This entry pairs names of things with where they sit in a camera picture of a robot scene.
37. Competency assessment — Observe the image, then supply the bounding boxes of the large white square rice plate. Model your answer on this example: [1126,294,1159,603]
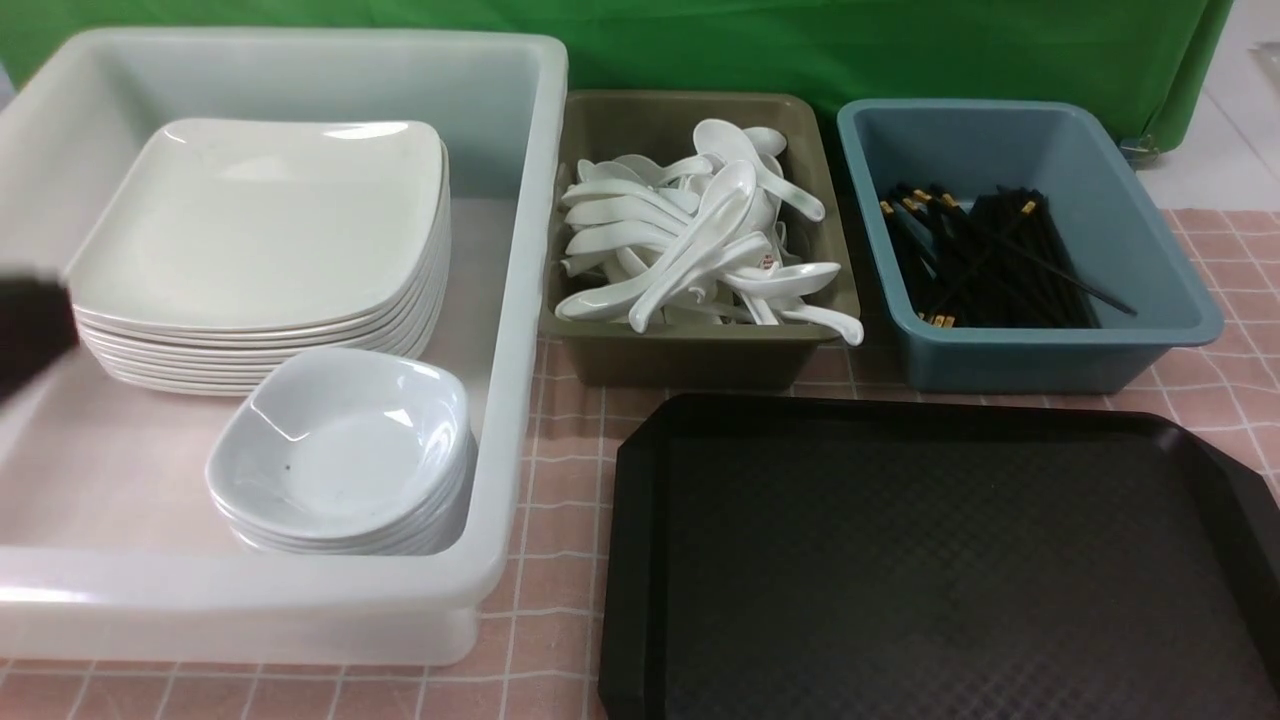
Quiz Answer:
[65,118,451,333]

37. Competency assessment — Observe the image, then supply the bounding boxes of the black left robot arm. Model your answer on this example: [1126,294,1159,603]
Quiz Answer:
[1,270,79,402]

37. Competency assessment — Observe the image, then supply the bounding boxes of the olive green spoon bin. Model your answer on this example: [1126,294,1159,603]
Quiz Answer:
[541,90,861,389]

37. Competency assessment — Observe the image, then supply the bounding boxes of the pile of white soup spoons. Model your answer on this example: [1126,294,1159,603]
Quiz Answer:
[554,118,865,346]

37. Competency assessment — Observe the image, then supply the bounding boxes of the black plastic serving tray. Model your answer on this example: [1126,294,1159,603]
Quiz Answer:
[596,395,1279,719]

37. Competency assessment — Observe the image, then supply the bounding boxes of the stack of small white dishes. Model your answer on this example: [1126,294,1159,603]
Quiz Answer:
[214,439,477,556]

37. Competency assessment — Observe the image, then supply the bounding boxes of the pink checkered tablecloth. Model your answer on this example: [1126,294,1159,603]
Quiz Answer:
[3,209,1277,719]

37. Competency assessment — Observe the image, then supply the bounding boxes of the top small white dish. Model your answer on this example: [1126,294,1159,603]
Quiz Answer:
[205,348,475,541]

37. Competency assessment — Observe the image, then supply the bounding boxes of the pile of black chopsticks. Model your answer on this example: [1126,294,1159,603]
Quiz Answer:
[878,183,1137,329]

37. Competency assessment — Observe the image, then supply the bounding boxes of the teal blue chopstick bin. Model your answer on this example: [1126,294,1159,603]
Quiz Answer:
[837,99,1224,395]

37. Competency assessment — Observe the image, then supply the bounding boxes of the stack of white square plates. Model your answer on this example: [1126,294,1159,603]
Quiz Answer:
[76,186,452,397]

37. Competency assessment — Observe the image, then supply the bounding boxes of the green backdrop cloth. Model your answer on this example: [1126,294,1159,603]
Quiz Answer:
[1,1,1233,150]

